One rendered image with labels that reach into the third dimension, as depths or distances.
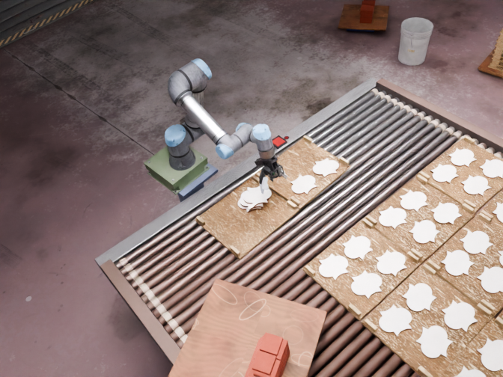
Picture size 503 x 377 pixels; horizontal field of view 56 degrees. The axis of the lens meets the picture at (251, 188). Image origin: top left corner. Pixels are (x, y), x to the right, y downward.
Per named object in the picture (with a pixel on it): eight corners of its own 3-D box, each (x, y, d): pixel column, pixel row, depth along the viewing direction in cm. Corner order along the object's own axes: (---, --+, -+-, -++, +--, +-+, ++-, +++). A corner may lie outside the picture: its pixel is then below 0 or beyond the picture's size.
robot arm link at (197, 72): (178, 134, 269) (173, 65, 222) (197, 120, 275) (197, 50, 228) (192, 147, 265) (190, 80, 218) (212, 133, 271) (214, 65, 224)
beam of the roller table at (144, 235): (97, 265, 242) (93, 259, 237) (370, 84, 319) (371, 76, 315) (105, 275, 237) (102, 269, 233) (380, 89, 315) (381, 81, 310)
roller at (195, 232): (126, 279, 232) (123, 274, 229) (387, 98, 305) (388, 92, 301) (131, 286, 229) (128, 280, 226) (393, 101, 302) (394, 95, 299)
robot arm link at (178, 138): (164, 149, 265) (158, 132, 254) (182, 136, 270) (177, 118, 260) (177, 159, 259) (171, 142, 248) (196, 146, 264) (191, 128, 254)
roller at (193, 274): (147, 307, 221) (144, 301, 217) (412, 111, 294) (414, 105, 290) (152, 313, 218) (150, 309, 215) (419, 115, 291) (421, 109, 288)
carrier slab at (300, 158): (254, 176, 264) (253, 175, 262) (304, 139, 280) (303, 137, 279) (300, 210, 245) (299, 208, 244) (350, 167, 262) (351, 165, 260)
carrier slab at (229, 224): (194, 221, 247) (194, 219, 245) (252, 178, 263) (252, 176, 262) (239, 260, 228) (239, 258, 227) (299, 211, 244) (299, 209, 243)
